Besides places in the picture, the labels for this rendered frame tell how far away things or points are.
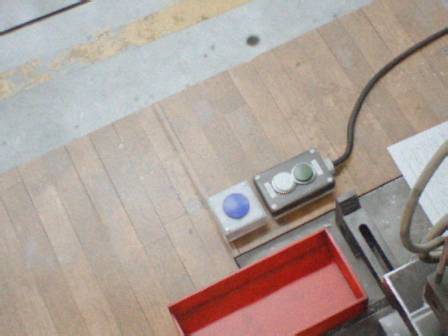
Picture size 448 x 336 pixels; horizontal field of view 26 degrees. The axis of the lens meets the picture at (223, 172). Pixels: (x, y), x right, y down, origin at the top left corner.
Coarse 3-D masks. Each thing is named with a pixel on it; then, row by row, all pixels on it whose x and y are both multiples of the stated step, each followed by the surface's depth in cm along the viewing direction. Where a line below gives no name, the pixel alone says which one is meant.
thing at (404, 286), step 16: (400, 272) 114; (416, 272) 114; (432, 272) 114; (384, 288) 116; (400, 288) 113; (416, 288) 113; (400, 304) 113; (416, 304) 112; (416, 320) 107; (432, 320) 107
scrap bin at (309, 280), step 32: (288, 256) 139; (320, 256) 141; (224, 288) 138; (256, 288) 140; (288, 288) 139; (320, 288) 139; (352, 288) 137; (192, 320) 139; (224, 320) 138; (256, 320) 138; (288, 320) 137; (320, 320) 131
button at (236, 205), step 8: (224, 200) 143; (232, 200) 143; (240, 200) 143; (248, 200) 143; (224, 208) 142; (232, 208) 142; (240, 208) 142; (248, 208) 142; (232, 216) 142; (240, 216) 142
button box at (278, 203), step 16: (416, 48) 155; (352, 112) 151; (352, 128) 150; (352, 144) 148; (288, 160) 146; (304, 160) 145; (320, 160) 145; (336, 160) 146; (256, 176) 145; (272, 176) 145; (320, 176) 144; (272, 192) 144; (288, 192) 143; (304, 192) 143; (320, 192) 144; (272, 208) 142; (288, 208) 144
